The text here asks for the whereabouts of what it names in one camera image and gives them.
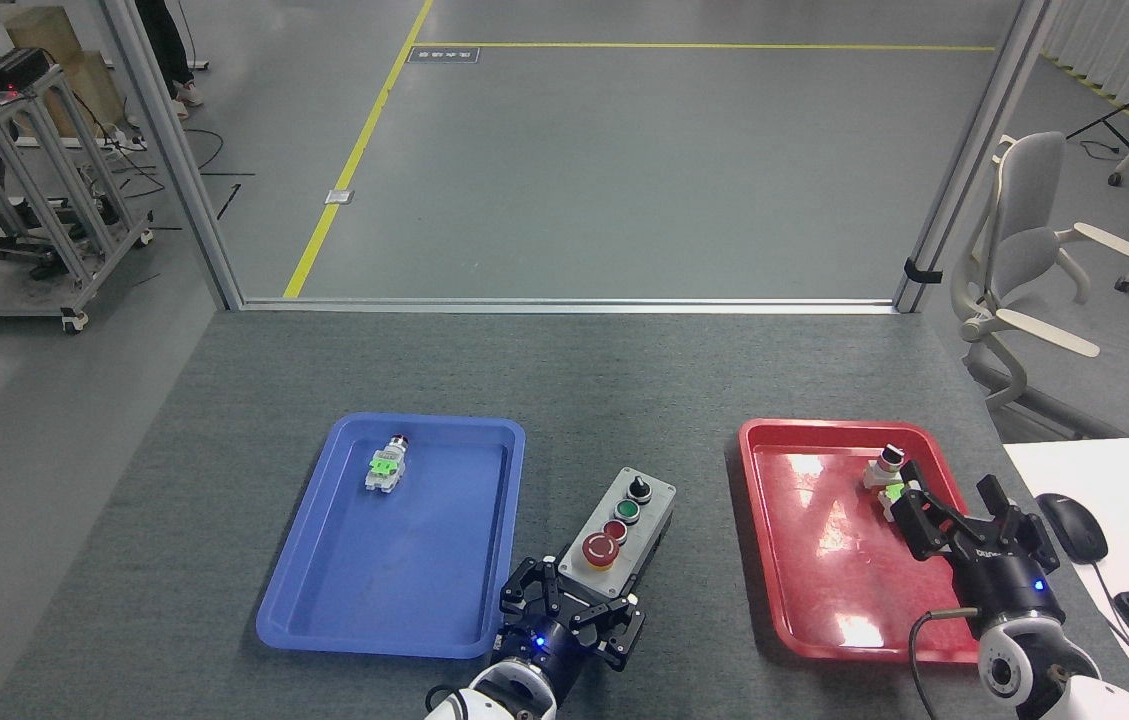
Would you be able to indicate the grey office chair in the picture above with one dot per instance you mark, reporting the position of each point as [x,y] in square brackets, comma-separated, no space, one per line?
[1034,250]

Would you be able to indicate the silver aluminium post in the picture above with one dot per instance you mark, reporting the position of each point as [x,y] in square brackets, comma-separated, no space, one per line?
[964,160]
[174,150]

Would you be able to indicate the red-headed push button switch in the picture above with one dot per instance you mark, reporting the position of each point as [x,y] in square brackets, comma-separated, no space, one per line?
[385,468]

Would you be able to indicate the dark floor sign plate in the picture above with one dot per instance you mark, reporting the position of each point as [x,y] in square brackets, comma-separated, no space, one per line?
[443,54]

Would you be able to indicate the black computer mouse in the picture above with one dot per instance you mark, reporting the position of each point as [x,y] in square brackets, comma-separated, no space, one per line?
[1074,527]

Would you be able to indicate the black-knob selector switch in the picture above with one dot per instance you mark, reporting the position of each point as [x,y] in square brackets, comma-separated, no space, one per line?
[884,466]

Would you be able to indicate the red plastic tray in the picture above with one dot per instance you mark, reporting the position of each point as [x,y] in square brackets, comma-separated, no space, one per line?
[824,560]

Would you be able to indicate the white curtain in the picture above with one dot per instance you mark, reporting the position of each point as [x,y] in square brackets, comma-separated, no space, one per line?
[1124,40]

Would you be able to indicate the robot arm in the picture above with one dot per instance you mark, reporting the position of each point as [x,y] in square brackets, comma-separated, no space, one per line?
[1044,670]
[504,695]

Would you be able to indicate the black post clip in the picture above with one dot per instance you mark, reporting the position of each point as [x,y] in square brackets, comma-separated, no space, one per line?
[922,271]

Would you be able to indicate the aluminium frame cart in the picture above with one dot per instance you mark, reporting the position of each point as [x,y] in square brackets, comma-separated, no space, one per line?
[44,200]

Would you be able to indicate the green-block metal switch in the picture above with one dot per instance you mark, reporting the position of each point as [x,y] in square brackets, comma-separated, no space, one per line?
[890,497]

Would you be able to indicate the metal floor socket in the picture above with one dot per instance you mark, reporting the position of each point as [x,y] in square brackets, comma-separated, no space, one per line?
[339,196]

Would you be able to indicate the cardboard box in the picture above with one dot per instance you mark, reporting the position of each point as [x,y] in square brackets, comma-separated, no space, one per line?
[74,70]

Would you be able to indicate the blue plastic tray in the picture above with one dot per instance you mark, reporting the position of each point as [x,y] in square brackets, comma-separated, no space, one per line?
[384,560]

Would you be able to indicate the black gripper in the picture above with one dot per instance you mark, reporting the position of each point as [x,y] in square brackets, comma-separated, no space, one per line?
[1014,590]
[549,645]

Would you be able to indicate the person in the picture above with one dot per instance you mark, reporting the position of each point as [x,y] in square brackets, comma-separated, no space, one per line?
[164,50]

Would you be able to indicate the grey control box with buttons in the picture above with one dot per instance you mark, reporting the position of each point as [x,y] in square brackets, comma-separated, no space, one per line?
[624,525]

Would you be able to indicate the silver aluminium rail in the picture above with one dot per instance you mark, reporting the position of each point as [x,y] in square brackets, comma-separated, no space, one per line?
[564,305]

